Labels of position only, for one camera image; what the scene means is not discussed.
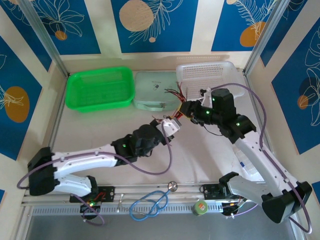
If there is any mint green zip case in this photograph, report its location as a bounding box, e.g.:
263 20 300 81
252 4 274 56
132 71 185 112

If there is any white plastic mesh basket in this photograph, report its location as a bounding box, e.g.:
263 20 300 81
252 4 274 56
175 61 246 105

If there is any clear plastic bag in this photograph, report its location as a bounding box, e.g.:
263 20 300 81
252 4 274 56
232 147 266 183

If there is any blue stethoscope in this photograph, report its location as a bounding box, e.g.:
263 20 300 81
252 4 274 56
117 181 179 222

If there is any green plastic mesh basket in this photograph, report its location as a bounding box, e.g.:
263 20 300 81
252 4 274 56
64 66 136 112

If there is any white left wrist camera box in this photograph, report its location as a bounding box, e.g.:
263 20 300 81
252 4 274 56
155 118 183 138

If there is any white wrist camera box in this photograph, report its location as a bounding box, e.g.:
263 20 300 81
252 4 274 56
155 118 183 138
199 86 214 107

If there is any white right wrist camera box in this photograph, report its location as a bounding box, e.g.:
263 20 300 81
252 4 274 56
199 86 214 107

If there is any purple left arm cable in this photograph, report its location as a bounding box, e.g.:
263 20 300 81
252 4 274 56
16 123 174 226

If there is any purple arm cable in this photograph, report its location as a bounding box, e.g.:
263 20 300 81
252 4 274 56
16 123 174 226
212 83 313 235

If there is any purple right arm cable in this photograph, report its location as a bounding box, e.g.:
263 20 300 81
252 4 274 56
212 83 313 235

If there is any aluminium frame rail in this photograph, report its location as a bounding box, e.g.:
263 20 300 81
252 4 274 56
21 181 293 208

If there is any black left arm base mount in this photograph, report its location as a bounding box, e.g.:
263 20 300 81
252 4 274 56
69 186 116 214

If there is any grey slotted cable duct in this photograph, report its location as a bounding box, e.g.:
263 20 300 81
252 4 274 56
31 202 226 217

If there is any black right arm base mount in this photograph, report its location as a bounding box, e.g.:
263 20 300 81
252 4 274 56
199 183 251 218

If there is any aluminium frame post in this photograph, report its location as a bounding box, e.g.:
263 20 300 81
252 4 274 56
18 0 70 77
243 0 293 76

